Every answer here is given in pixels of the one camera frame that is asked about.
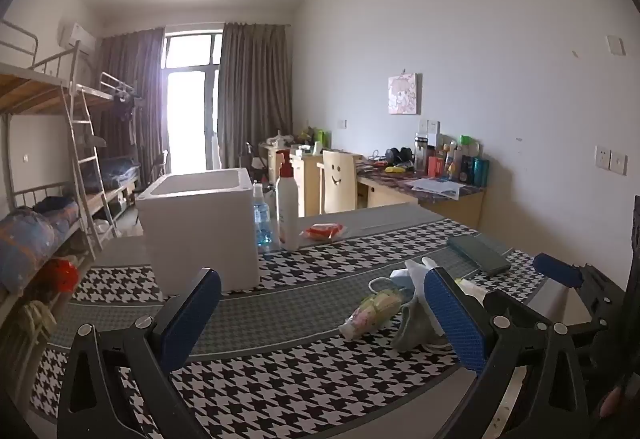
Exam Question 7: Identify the blue patterned quilt bundle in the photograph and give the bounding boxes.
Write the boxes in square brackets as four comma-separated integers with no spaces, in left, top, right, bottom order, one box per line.
[0,199,83,295]

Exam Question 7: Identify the white lotion bottle red pump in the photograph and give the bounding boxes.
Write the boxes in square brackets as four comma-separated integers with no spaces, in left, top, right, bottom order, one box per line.
[276,150,301,251]

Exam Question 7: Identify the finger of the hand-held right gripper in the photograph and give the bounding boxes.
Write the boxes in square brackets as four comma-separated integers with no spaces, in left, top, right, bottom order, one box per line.
[532,253,585,289]

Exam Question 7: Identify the group of bottles on desk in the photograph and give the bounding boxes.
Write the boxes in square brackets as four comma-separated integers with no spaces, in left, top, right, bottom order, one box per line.
[414,132,493,187]

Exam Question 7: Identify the red plastic bag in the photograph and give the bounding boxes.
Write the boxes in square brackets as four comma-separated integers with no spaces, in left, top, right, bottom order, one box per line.
[37,256,81,295]

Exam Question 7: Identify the dark blue bedding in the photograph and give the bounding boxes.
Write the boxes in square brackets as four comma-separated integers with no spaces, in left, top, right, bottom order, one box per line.
[82,158,142,192]

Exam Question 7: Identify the clear spray bottle blue liquid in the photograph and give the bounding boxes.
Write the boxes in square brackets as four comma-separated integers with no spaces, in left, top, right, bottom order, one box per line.
[251,182,281,254]

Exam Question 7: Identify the blue face mask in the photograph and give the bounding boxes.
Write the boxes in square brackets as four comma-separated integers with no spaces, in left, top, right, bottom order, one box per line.
[369,268,418,295]

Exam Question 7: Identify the white foam box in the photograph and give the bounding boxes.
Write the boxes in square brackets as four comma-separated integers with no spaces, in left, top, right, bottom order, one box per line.
[136,168,261,296]

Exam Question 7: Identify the dark hanging clothes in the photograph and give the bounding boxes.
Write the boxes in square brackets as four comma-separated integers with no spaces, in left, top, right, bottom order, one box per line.
[112,89,138,122]

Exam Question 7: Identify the orange snack packet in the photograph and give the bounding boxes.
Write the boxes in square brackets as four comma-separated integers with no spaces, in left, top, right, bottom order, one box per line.
[300,222,347,242]

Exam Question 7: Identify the wooden desk with drawers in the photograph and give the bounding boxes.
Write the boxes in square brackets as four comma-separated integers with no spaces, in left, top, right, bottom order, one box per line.
[259,142,363,219]

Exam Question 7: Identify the houndstooth tablecloth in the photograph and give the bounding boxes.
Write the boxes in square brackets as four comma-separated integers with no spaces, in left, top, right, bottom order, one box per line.
[30,208,596,439]

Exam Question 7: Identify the black folding chair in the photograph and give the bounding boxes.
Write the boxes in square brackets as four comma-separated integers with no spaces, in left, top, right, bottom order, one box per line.
[147,149,170,190]

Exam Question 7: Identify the wooden desk with marbled top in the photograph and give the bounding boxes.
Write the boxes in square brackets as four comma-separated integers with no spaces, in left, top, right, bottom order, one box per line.
[356,158,487,227]

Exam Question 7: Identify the metal bunk ladder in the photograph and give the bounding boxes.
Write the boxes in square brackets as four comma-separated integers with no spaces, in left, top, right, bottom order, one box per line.
[61,84,121,260]

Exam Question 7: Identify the pastel roll in clear plastic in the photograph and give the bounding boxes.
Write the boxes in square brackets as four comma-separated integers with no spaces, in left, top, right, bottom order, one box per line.
[339,288,405,339]

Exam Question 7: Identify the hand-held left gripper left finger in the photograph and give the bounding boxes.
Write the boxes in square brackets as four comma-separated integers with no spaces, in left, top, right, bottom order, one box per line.
[56,267,222,439]

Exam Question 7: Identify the black headphones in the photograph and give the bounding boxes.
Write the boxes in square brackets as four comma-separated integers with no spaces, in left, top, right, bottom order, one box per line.
[385,146,416,166]

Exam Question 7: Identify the printed papers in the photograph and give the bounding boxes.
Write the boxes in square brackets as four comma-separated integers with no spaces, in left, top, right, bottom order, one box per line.
[410,176,466,197]

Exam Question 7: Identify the pink wall picture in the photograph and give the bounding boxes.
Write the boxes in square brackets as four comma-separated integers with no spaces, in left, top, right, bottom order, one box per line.
[387,72,418,116]

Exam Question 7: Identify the grey sock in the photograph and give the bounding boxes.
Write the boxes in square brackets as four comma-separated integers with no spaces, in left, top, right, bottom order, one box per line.
[391,296,448,352]

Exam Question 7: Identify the grey-brown curtain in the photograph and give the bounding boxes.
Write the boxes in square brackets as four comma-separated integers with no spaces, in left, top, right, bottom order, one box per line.
[95,28,166,190]
[216,22,293,170]

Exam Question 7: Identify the wooden chair with smiley face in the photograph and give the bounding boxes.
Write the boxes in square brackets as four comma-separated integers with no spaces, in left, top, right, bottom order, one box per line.
[321,149,359,216]

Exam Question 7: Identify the glass balcony door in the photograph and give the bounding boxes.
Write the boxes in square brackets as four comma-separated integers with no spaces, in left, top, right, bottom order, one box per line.
[160,32,223,172]

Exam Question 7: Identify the white air conditioner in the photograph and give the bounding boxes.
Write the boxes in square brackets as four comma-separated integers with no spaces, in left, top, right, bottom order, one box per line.
[58,22,96,55]

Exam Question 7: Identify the white cloth glove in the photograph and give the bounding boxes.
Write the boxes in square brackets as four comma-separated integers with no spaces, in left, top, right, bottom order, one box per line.
[403,256,441,300]

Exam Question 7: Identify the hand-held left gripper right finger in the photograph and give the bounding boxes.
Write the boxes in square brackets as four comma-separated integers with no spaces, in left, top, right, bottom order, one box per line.
[424,267,591,439]

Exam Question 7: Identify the dark green case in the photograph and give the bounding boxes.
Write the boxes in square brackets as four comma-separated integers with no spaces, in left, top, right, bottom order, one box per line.
[446,234,512,276]

